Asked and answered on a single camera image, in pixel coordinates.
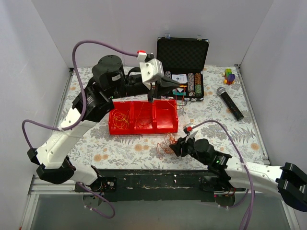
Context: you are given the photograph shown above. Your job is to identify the red plastic compartment bin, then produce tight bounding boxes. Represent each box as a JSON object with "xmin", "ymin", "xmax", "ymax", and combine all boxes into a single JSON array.
[{"xmin": 108, "ymin": 100, "xmax": 178, "ymax": 135}]

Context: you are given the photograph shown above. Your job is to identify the black poker chip case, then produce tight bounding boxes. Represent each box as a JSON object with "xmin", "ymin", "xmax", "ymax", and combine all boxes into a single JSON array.
[{"xmin": 156, "ymin": 35, "xmax": 210, "ymax": 102}]

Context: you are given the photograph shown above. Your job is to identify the black handheld microphone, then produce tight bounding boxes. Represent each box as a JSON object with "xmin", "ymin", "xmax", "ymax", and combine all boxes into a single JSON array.
[{"xmin": 217, "ymin": 87, "xmax": 244, "ymax": 121}]

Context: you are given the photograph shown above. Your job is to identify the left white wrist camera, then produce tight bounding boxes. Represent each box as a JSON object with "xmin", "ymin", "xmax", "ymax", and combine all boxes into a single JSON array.
[{"xmin": 140, "ymin": 58, "xmax": 164, "ymax": 90}]

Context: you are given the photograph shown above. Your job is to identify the colourful toy block train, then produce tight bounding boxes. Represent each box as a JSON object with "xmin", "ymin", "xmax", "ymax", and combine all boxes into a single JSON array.
[{"xmin": 222, "ymin": 69, "xmax": 236, "ymax": 85}]

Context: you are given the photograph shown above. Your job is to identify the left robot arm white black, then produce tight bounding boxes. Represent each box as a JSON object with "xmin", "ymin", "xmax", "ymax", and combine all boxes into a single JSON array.
[{"xmin": 27, "ymin": 52, "xmax": 180, "ymax": 192}]

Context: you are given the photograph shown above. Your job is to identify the white playing card box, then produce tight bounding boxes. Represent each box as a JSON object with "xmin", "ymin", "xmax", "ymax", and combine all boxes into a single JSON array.
[{"xmin": 171, "ymin": 74, "xmax": 188, "ymax": 84}]

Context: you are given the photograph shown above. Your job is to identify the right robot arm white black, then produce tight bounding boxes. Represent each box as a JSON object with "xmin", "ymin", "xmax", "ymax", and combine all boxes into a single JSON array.
[{"xmin": 170, "ymin": 138, "xmax": 307, "ymax": 212}]

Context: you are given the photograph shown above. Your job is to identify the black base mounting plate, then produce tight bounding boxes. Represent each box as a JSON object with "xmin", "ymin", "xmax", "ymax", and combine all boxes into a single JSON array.
[{"xmin": 74, "ymin": 169, "xmax": 247, "ymax": 203}]

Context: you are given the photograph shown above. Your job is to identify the orange rubber band tangle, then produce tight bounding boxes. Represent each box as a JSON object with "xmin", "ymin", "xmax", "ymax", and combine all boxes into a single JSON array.
[{"xmin": 156, "ymin": 133, "xmax": 179, "ymax": 160}]

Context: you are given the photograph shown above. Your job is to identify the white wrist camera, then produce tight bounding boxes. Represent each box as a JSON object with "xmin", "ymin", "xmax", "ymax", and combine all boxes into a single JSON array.
[
  {"xmin": 140, "ymin": 58, "xmax": 164, "ymax": 90},
  {"xmin": 183, "ymin": 123, "xmax": 198, "ymax": 141}
]

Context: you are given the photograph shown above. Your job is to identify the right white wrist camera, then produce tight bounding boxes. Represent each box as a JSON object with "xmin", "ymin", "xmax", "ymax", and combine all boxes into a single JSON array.
[{"xmin": 183, "ymin": 123, "xmax": 198, "ymax": 141}]

